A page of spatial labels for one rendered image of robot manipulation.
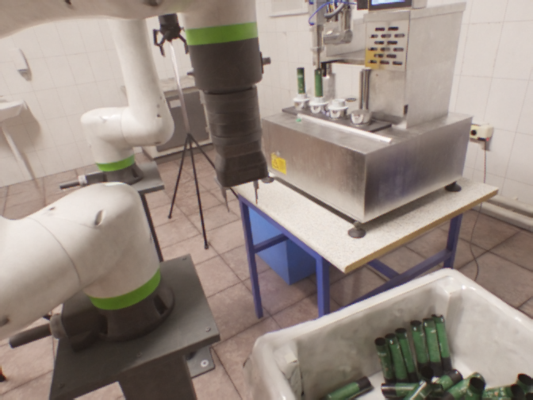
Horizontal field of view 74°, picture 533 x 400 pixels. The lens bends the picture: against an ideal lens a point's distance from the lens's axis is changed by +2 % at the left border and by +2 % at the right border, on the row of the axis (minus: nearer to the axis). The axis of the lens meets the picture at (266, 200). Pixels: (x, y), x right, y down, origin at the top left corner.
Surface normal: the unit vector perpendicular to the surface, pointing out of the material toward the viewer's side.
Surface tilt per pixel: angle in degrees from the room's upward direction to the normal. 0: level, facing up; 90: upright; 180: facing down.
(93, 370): 0
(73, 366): 0
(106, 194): 14
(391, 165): 90
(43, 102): 90
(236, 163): 87
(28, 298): 87
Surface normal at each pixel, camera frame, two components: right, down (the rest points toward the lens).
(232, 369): -0.10, -0.88
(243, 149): 0.39, 0.52
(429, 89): 0.52, 0.35
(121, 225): 0.84, 0.15
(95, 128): -0.11, 0.44
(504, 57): -0.85, 0.31
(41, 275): 0.79, -0.07
